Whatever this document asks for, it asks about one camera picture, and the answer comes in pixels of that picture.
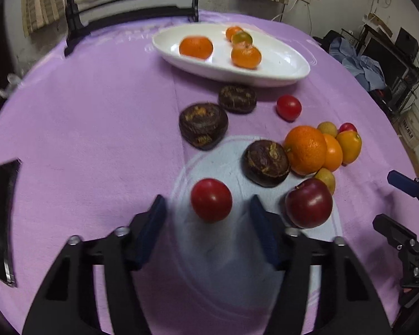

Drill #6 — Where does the black phone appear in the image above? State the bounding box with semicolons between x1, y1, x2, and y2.
0;159;22;288

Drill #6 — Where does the black speaker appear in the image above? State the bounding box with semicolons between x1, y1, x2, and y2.
395;27;419;60

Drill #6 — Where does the orange mandarin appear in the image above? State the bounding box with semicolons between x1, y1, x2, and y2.
179;35;214;60
225;26;245;42
231;44;262;69

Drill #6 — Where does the dark brown water chestnut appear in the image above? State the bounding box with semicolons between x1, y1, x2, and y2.
243;140;291;187
179;102;229;151
218;84;257;114

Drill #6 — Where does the large orange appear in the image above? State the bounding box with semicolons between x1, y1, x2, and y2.
284;126;328;176

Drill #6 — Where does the white plastic bag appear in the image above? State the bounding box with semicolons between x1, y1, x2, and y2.
0;73;25;98

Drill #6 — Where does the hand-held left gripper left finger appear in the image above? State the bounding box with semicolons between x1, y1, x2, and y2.
23;194;168;335

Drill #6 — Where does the black monitor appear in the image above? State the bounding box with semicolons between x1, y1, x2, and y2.
361;37;411;81

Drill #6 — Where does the purple tablecloth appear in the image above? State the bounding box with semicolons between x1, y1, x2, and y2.
0;9;419;335

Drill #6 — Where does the white bucket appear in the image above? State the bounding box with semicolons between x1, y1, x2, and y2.
398;106;419;149

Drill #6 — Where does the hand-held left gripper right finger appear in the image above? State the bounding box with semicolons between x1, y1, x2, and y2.
249;194;393;335

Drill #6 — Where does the large red tomato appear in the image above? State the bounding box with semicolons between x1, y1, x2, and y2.
191;178;233;223

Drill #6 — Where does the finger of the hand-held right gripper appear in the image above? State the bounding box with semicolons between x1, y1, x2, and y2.
372;214;419;251
387;170;419;199

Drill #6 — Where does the blue clothes pile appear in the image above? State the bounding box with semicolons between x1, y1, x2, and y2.
328;37;388;91

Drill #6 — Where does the black stand with round painting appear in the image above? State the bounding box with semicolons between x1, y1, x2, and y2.
63;0;200;58

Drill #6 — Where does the small yellow-green fruit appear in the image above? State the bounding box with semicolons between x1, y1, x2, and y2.
314;167;336;195
317;121;339;138

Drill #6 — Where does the green-orange mandarin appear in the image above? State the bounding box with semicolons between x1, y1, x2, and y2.
231;31;253;47

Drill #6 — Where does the white oval plate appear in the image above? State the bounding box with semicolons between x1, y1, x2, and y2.
152;23;311;88

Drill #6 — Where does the orange kumquat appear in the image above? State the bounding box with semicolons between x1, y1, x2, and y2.
336;131;363;164
322;133;343;172

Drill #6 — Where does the dark red plum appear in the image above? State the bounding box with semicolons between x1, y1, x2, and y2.
285;178;334;229

